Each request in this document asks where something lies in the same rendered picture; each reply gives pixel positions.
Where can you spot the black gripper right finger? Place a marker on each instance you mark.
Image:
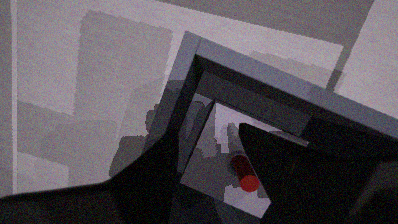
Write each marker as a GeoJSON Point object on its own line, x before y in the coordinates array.
{"type": "Point", "coordinates": [306, 186]}

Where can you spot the grey open box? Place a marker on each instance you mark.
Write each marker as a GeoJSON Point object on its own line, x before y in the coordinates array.
{"type": "Point", "coordinates": [204, 70]}

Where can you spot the dark red peg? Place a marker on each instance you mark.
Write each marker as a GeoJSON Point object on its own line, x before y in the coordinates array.
{"type": "Point", "coordinates": [246, 176]}

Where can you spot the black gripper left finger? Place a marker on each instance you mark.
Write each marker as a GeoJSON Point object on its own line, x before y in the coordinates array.
{"type": "Point", "coordinates": [141, 193]}

